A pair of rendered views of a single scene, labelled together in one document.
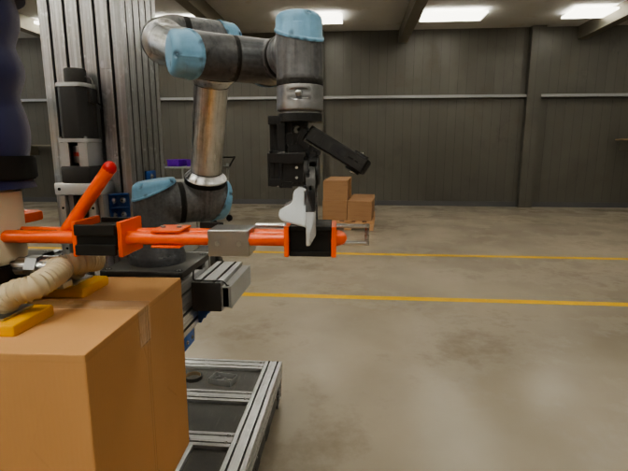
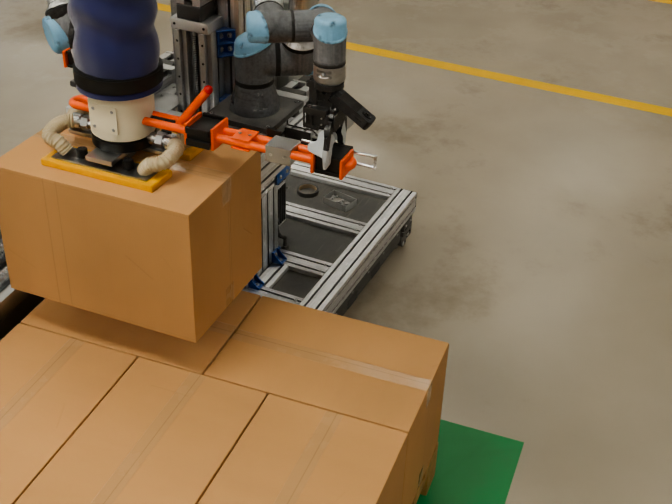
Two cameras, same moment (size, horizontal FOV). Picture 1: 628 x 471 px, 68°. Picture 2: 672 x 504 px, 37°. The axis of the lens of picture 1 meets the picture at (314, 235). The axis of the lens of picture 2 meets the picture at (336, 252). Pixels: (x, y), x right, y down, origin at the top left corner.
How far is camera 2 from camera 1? 177 cm
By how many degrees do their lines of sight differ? 29
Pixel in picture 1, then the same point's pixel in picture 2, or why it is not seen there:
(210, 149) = not seen: hidden behind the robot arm
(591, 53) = not seen: outside the picture
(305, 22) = (329, 32)
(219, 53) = (278, 33)
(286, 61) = (317, 53)
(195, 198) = (289, 59)
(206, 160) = not seen: hidden behind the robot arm
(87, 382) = (189, 229)
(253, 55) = (303, 31)
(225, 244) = (275, 156)
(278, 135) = (312, 94)
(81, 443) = (185, 258)
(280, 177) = (310, 122)
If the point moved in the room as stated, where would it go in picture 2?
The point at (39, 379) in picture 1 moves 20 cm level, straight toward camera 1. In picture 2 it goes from (165, 222) to (172, 267)
